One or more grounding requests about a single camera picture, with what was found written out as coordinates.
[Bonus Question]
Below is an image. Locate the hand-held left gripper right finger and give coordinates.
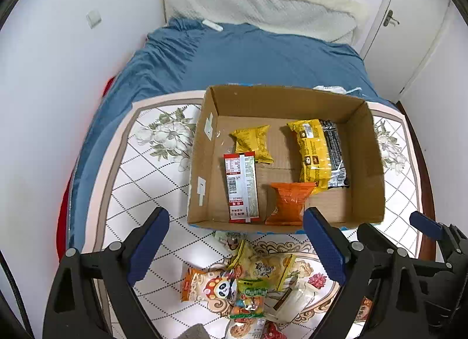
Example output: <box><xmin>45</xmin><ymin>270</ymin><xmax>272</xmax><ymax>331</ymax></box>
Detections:
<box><xmin>303</xmin><ymin>207</ymin><xmax>430</xmax><ymax>339</ymax></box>

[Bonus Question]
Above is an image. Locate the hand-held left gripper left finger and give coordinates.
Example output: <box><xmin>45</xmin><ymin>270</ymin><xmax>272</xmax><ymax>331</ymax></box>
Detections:
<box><xmin>43</xmin><ymin>207</ymin><xmax>171</xmax><ymax>339</ymax></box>

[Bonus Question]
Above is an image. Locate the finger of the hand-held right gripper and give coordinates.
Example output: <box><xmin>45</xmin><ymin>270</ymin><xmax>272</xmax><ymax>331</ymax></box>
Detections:
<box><xmin>356</xmin><ymin>223</ymin><xmax>401</xmax><ymax>252</ymax></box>
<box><xmin>409</xmin><ymin>210</ymin><xmax>468</xmax><ymax>264</ymax></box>

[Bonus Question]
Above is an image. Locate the cardboard box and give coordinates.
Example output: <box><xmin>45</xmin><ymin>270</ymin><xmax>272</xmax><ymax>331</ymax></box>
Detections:
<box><xmin>186</xmin><ymin>85</ymin><xmax>386</xmax><ymax>234</ymax></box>

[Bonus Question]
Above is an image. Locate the clear white snack packet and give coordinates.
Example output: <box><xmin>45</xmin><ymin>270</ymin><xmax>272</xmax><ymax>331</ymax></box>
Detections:
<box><xmin>265</xmin><ymin>277</ymin><xmax>317</xmax><ymax>325</ymax></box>

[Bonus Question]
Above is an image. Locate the yellow white cracker packet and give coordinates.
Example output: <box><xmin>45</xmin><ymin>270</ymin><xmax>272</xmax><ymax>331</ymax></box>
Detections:
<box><xmin>228</xmin><ymin>242</ymin><xmax>297</xmax><ymax>292</ymax></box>

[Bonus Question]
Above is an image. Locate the panda print snack packet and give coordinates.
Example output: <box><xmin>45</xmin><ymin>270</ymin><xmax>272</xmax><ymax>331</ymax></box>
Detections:
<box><xmin>181</xmin><ymin>266</ymin><xmax>238</xmax><ymax>303</ymax></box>

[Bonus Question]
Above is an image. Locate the brown orange snack packet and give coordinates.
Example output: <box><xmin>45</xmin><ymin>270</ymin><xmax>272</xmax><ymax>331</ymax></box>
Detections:
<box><xmin>360</xmin><ymin>297</ymin><xmax>374</xmax><ymax>322</ymax></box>

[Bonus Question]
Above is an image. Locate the small pale snack packet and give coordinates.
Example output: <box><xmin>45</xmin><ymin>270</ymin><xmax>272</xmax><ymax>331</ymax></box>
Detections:
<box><xmin>216</xmin><ymin>231</ymin><xmax>247</xmax><ymax>252</ymax></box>

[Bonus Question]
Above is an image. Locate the green candy packet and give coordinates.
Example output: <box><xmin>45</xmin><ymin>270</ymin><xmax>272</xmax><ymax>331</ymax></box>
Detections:
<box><xmin>228</xmin><ymin>278</ymin><xmax>269</xmax><ymax>319</ymax></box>

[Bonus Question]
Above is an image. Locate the black snack packet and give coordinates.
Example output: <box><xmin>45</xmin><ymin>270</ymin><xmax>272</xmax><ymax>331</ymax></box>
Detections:
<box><xmin>318</xmin><ymin>119</ymin><xmax>350</xmax><ymax>190</ymax></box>

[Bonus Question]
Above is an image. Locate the large yellow snack packet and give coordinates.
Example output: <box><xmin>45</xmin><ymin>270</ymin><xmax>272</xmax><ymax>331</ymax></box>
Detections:
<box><xmin>286</xmin><ymin>119</ymin><xmax>335</xmax><ymax>183</ymax></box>

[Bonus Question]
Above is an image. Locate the long red white snack packet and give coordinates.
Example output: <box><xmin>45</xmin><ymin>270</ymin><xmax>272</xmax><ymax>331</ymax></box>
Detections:
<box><xmin>223</xmin><ymin>151</ymin><xmax>264</xmax><ymax>224</ymax></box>

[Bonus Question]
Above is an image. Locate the cookie picture snack packet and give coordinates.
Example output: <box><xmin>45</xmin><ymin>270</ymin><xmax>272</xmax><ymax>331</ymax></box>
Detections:
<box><xmin>224</xmin><ymin>318</ymin><xmax>267</xmax><ymax>339</ymax></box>

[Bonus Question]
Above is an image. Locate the small yellow snack packet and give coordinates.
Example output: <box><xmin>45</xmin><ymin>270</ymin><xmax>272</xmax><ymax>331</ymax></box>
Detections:
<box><xmin>230</xmin><ymin>124</ymin><xmax>275</xmax><ymax>165</ymax></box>

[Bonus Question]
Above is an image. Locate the floral diamond pattern mat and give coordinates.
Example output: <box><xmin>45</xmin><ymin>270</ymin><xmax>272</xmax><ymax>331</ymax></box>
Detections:
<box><xmin>91</xmin><ymin>91</ymin><xmax>436</xmax><ymax>339</ymax></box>

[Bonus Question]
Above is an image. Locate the crumpled white plastic bag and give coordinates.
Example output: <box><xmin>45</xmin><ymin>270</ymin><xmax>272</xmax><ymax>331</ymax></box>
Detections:
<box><xmin>314</xmin><ymin>85</ymin><xmax>362</xmax><ymax>96</ymax></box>

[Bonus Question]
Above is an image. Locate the white door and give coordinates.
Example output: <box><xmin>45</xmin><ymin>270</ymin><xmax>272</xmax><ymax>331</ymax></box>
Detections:
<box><xmin>360</xmin><ymin>0</ymin><xmax>452</xmax><ymax>95</ymax></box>

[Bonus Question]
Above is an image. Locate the blue bedsheet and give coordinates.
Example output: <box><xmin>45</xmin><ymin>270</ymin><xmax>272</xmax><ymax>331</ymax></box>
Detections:
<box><xmin>68</xmin><ymin>18</ymin><xmax>399</xmax><ymax>252</ymax></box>

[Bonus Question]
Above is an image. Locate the white quilted pillow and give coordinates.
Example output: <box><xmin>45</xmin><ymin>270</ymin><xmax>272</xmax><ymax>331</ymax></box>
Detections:
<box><xmin>161</xmin><ymin>0</ymin><xmax>357</xmax><ymax>42</ymax></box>

